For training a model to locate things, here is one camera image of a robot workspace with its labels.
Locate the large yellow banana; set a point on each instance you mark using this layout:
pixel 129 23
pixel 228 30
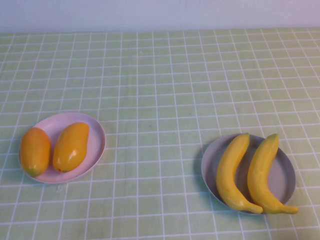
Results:
pixel 260 175

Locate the blue round plate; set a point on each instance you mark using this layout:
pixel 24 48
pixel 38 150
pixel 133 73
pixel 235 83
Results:
pixel 280 180

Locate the pink round plate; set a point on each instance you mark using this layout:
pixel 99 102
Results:
pixel 95 145

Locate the green checked tablecloth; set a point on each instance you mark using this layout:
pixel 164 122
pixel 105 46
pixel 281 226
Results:
pixel 162 87

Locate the orange yellow mango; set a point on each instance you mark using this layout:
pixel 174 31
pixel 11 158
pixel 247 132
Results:
pixel 35 152
pixel 70 147

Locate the small yellow banana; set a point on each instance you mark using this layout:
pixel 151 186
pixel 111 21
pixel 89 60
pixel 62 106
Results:
pixel 228 172

